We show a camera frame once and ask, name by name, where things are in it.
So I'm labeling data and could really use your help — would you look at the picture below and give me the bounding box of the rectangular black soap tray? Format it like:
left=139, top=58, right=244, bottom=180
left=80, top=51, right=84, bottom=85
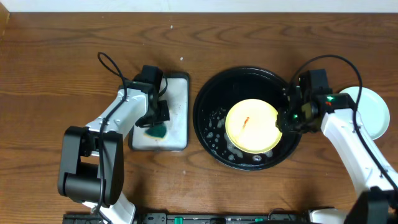
left=128, top=72, right=189, bottom=151

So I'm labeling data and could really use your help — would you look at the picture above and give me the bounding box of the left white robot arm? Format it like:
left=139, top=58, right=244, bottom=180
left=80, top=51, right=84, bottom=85
left=58, top=82, right=167, bottom=223

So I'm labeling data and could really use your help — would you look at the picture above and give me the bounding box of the round black tray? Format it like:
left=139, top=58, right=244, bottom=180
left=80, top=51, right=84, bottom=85
left=193, top=67, right=301, bottom=170

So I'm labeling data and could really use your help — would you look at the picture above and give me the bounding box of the yellow plate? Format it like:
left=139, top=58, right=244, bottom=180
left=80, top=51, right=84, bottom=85
left=225, top=99, right=282, bottom=154

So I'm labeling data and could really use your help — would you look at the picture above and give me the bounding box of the green yellow sponge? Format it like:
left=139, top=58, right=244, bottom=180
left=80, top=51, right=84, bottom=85
left=144, top=123, right=167, bottom=139

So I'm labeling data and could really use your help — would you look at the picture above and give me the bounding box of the mint plate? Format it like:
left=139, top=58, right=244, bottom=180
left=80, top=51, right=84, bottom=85
left=358, top=87, right=390, bottom=140

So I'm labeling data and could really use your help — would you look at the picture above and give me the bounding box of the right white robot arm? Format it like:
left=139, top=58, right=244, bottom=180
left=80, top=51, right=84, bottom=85
left=276, top=93, right=397, bottom=223

